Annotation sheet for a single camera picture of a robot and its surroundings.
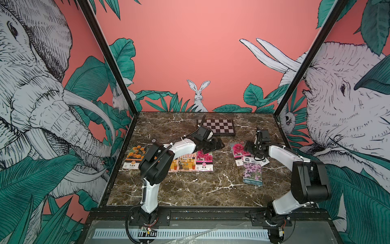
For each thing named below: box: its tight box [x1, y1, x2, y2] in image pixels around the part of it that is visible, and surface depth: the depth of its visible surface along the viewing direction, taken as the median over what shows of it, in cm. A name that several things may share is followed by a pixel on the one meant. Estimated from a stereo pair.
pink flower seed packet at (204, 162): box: [195, 149, 214, 172], surface depth 95 cm
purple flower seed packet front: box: [242, 162, 264, 188], surface depth 90 cm
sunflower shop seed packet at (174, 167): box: [168, 157, 180, 173], surface depth 93 cm
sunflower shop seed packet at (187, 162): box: [177, 153, 197, 172], surface depth 95 cm
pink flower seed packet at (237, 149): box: [229, 141, 252, 160], surface depth 100 cm
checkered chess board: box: [196, 118, 236, 137], surface depth 113 cm
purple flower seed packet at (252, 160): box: [242, 156, 270, 167], surface depth 95 cm
